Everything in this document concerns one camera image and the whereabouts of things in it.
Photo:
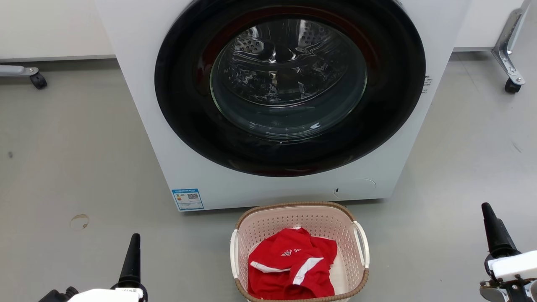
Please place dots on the white front-load washing machine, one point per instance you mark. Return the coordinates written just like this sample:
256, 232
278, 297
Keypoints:
168, 167

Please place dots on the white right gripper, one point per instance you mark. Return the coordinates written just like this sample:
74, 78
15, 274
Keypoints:
516, 268

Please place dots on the blue energy label sticker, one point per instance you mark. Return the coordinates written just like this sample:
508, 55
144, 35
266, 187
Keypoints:
187, 199

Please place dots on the beige perforated laundry basket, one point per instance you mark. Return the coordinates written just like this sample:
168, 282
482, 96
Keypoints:
293, 218

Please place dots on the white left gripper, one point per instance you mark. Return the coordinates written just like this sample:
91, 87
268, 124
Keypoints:
105, 295

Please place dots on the red garment with white stripes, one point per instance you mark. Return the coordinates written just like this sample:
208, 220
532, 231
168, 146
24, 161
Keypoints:
289, 268

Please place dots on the round black glass washer door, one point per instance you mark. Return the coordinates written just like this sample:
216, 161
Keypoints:
289, 84

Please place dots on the grey metal frame with caster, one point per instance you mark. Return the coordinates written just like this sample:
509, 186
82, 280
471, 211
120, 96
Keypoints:
505, 46
16, 70

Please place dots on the small printed washer sticker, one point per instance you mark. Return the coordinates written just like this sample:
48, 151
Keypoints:
426, 84

